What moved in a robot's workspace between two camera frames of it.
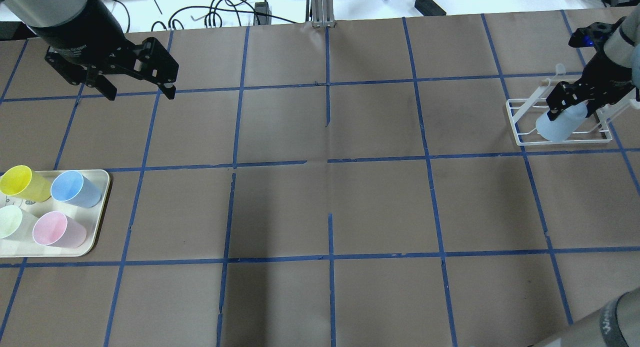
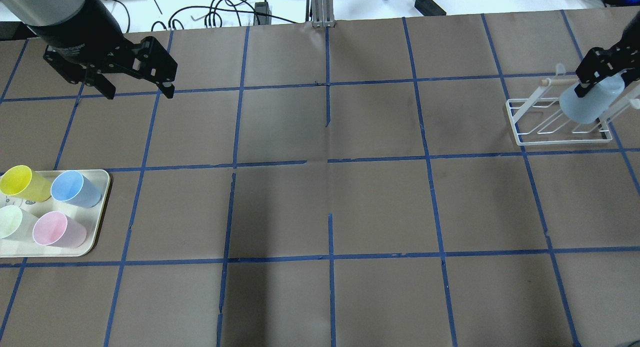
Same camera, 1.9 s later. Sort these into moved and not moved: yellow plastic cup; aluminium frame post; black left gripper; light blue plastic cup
Moved: light blue plastic cup
Not moved: black left gripper; aluminium frame post; yellow plastic cup
